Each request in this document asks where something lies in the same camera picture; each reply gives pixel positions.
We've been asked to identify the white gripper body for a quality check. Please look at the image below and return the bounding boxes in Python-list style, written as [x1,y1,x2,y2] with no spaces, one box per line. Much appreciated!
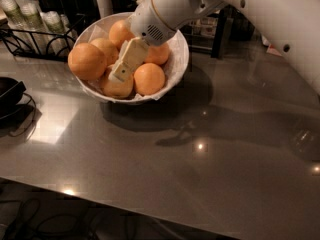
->
[130,0,177,46]

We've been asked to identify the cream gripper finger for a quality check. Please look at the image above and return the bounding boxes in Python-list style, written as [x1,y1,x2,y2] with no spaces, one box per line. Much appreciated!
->
[108,41,128,82]
[122,37,149,81]

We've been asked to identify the large orange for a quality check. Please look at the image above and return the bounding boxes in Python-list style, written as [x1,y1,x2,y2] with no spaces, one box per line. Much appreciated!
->
[68,43,107,80]

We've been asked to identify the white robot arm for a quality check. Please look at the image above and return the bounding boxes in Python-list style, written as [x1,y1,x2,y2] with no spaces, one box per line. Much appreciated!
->
[109,0,320,94]

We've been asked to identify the front left orange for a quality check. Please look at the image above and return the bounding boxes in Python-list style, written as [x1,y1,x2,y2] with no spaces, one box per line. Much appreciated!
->
[99,65,134,99]

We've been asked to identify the right upper orange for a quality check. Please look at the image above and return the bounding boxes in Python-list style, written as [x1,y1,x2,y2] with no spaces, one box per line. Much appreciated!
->
[144,43,170,65]

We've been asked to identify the back left orange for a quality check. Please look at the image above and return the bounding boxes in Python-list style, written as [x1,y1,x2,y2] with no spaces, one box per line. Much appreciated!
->
[91,38,119,65]

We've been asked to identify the top orange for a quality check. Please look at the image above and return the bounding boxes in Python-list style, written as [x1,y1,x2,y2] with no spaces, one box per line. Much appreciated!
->
[109,20,134,49]

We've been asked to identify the front right orange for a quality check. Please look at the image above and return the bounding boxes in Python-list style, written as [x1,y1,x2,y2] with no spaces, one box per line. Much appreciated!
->
[134,63,166,96]

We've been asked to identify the white bowl with paper liner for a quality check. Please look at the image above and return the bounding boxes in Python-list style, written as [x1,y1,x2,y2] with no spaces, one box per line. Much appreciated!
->
[75,12,189,105]

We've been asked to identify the white cylinder dispenser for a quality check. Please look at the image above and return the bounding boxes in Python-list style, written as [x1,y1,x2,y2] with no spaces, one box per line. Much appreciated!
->
[93,0,114,19]

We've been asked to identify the stacked paper cups right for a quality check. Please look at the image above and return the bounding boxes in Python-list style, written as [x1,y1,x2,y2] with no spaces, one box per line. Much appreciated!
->
[42,11,67,57]

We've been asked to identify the stacked paper cups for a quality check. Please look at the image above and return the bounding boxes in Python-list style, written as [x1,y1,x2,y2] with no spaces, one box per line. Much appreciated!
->
[1,0,26,30]
[42,11,67,57]
[21,3,43,31]

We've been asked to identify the black condiment shelf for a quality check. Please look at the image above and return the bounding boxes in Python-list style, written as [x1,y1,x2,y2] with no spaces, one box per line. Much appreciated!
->
[134,0,234,59]

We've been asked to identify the black mesh basket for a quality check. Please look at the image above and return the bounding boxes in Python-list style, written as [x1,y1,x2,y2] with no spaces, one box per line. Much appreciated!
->
[230,14,255,41]

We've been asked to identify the black pan on stand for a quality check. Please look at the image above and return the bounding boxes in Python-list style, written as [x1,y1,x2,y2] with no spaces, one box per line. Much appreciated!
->
[0,77,37,137]

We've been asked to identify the stacked paper cups middle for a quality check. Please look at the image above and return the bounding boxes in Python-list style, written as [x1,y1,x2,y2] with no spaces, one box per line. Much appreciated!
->
[21,3,43,31]

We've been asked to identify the stacked paper cups left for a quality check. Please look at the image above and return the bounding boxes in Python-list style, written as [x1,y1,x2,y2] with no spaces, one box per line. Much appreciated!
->
[1,0,26,30]

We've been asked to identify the black wire cup rack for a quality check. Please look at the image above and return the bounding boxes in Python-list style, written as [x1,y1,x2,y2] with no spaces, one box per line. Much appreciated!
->
[0,14,86,61]

